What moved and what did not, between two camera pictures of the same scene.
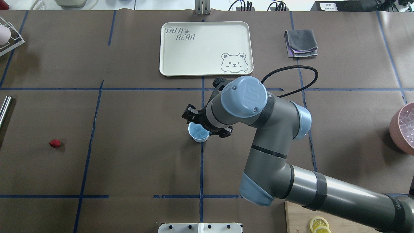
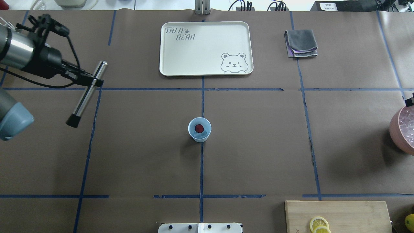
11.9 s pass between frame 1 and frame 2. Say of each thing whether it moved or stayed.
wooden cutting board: stayed
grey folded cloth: stayed
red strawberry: moved
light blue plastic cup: stayed
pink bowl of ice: stayed
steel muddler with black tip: moved
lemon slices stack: stayed
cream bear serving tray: stayed
